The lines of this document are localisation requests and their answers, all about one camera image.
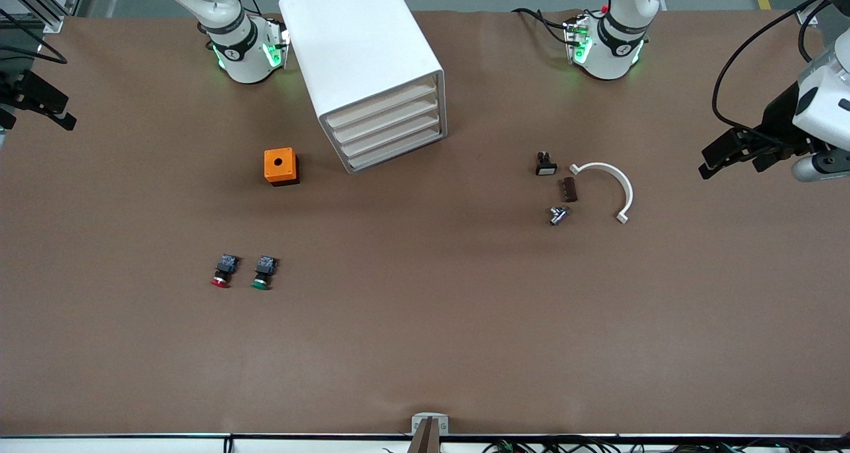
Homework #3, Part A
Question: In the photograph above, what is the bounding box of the red push button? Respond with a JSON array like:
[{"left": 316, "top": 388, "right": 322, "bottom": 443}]
[{"left": 211, "top": 254, "right": 241, "bottom": 288}]

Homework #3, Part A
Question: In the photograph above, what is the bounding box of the green push button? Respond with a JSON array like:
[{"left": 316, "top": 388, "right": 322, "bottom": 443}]
[{"left": 251, "top": 256, "right": 280, "bottom": 290}]

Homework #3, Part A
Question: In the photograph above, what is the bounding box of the brown paper table cover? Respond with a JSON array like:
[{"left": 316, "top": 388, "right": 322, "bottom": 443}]
[{"left": 0, "top": 8, "right": 850, "bottom": 437}]

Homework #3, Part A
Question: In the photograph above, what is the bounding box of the white curved plastic bracket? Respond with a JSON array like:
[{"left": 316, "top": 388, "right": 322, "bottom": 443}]
[{"left": 569, "top": 162, "right": 634, "bottom": 225}]

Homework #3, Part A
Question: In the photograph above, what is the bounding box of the orange button enclosure box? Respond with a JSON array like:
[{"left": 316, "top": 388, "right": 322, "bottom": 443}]
[{"left": 264, "top": 147, "right": 300, "bottom": 187}]

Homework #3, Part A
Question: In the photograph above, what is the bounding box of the black base power cable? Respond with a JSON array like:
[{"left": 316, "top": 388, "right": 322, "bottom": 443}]
[{"left": 511, "top": 7, "right": 572, "bottom": 45}]

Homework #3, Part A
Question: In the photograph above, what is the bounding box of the white table edge rail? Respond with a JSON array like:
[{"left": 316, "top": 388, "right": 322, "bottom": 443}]
[{"left": 0, "top": 433, "right": 850, "bottom": 453}]

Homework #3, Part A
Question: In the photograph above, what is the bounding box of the grey table edge bracket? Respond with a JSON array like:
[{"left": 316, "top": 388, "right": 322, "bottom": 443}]
[{"left": 411, "top": 412, "right": 450, "bottom": 436}]

